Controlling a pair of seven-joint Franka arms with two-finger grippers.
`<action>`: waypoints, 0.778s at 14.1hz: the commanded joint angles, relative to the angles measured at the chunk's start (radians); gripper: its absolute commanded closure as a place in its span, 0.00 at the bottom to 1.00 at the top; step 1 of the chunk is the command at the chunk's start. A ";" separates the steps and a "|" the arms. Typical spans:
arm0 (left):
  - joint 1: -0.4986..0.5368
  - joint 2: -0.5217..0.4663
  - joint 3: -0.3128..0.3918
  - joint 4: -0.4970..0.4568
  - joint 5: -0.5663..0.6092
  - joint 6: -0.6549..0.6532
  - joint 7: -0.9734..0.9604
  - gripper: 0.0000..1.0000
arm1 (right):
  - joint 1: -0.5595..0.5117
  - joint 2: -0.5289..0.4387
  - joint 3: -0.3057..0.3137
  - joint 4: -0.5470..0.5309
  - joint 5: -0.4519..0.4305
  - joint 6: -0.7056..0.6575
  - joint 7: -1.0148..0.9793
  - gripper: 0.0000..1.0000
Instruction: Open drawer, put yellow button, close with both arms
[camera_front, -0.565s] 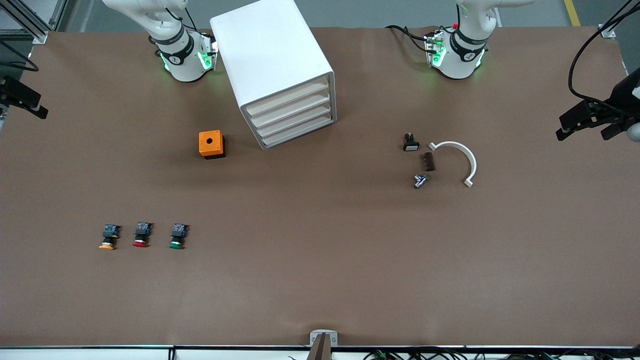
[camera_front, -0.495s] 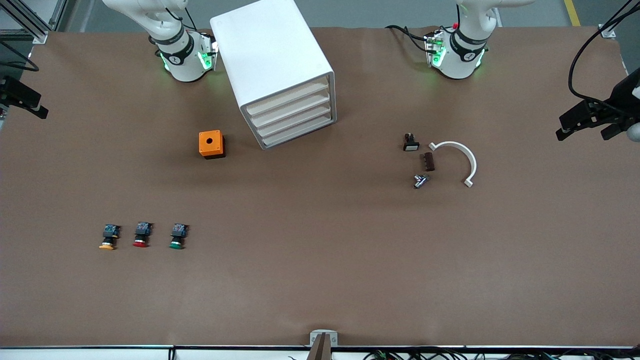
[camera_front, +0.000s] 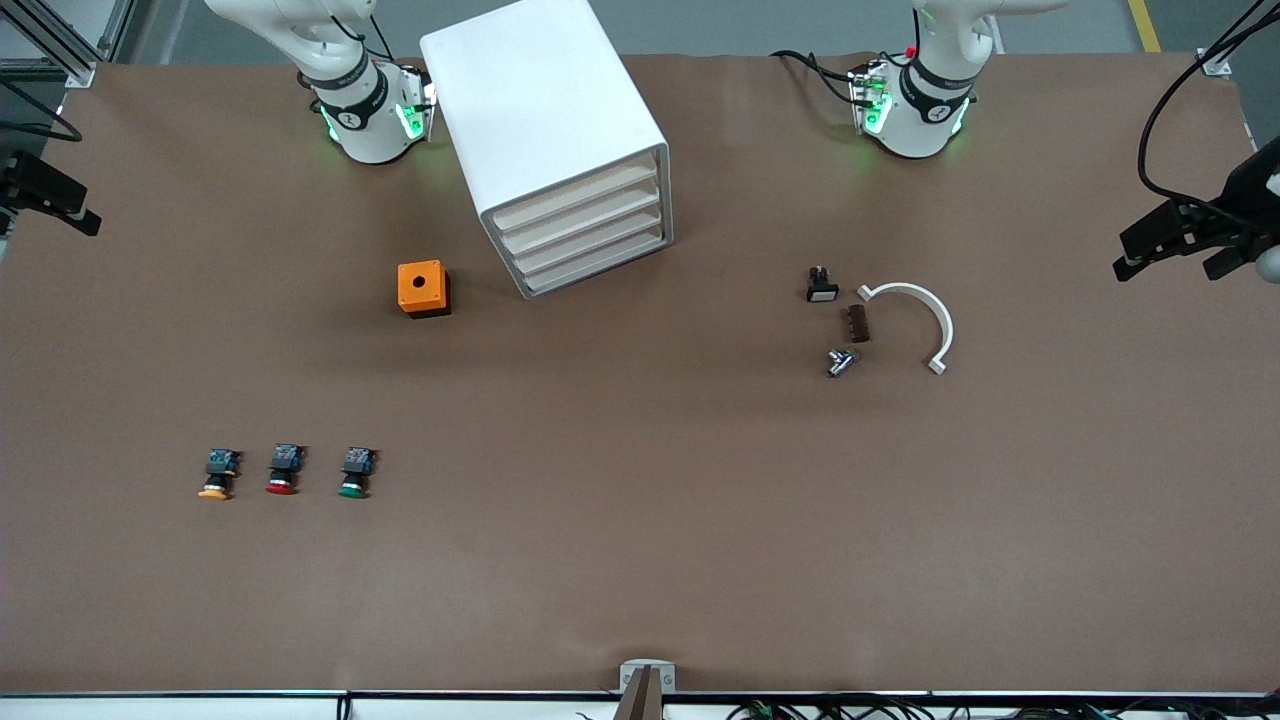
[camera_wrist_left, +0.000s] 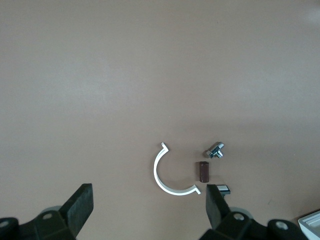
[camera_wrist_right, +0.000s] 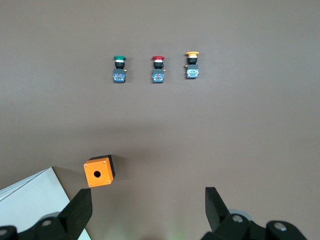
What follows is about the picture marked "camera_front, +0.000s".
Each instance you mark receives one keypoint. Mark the black white rectangular push button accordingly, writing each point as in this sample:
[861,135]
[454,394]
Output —
[822,288]

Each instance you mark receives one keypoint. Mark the orange button enclosure box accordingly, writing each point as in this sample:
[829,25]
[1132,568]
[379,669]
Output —
[420,285]

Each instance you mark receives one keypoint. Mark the chrome valve fitting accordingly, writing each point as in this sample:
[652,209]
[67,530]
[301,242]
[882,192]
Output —
[842,362]

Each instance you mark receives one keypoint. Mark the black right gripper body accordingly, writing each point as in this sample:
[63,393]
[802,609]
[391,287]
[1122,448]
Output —
[22,178]

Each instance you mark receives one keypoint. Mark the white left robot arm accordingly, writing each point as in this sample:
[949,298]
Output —
[915,130]

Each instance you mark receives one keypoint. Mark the red mushroom push button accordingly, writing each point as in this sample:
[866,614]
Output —
[285,465]

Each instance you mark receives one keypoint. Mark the white curved plastic bracket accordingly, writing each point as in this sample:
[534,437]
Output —
[941,320]

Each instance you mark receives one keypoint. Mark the green mushroom push button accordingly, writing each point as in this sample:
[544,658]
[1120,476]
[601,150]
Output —
[357,467]

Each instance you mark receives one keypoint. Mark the yellow mushroom push button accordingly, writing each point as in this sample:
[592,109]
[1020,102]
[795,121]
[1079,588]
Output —
[220,470]

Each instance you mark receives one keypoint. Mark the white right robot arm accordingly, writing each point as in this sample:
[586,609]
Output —
[370,130]

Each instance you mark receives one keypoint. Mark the brown table cover sheet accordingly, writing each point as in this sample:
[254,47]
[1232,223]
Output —
[640,500]

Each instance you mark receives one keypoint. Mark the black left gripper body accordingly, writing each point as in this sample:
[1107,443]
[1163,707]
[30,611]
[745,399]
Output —
[1243,196]

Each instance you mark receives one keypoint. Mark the aluminium frame post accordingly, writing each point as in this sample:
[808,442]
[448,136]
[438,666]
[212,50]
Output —
[1215,65]
[80,72]

